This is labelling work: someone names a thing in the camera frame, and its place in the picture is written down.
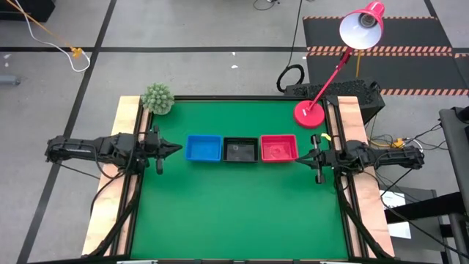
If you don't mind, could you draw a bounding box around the black coiled cable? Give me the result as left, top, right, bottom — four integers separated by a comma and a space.
276, 0, 306, 94

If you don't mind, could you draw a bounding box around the black slotted plastic basket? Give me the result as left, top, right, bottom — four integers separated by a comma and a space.
222, 136, 259, 164

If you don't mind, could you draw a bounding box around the blue plastic basket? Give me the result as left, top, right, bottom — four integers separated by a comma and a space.
184, 133, 224, 163

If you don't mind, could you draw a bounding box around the black perforated case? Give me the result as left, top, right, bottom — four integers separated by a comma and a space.
284, 78, 386, 124

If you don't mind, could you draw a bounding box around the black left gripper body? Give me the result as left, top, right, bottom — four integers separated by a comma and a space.
141, 125, 165, 175

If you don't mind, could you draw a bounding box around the black mat with striped edges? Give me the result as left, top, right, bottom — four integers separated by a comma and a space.
306, 51, 469, 97
302, 15, 454, 52

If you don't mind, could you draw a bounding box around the orange cord with yellow clip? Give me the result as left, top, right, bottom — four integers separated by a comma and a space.
5, 0, 84, 59

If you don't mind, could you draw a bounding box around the black metal table frame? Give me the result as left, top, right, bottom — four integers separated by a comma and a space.
87, 94, 395, 264

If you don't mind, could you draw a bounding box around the green table mat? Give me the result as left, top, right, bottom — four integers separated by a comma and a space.
130, 99, 349, 260

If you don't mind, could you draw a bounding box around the white paper sheet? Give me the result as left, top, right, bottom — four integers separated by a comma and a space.
380, 189, 412, 240

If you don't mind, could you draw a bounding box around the wooden table side board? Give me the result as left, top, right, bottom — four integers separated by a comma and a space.
329, 95, 396, 257
81, 95, 152, 257

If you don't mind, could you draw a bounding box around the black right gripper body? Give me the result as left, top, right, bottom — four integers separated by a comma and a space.
310, 134, 344, 185

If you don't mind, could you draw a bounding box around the dark grey equipment stand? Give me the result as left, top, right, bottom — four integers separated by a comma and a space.
380, 106, 469, 264

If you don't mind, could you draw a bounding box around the black cable loop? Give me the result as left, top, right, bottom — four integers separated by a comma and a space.
252, 0, 280, 11

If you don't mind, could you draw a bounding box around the black box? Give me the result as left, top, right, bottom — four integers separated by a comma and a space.
0, 0, 56, 23

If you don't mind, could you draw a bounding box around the grey metal foot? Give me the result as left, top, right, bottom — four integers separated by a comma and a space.
0, 74, 22, 87

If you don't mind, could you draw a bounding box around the green artificial succulent plant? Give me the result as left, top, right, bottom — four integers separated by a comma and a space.
140, 82, 176, 116

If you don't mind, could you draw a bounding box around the red desk lamp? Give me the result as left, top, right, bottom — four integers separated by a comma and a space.
292, 0, 386, 129

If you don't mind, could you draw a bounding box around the red slotted plastic basket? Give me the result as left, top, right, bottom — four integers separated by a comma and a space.
259, 133, 300, 164

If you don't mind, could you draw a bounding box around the white cable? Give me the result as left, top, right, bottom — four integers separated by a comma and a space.
14, 0, 91, 73

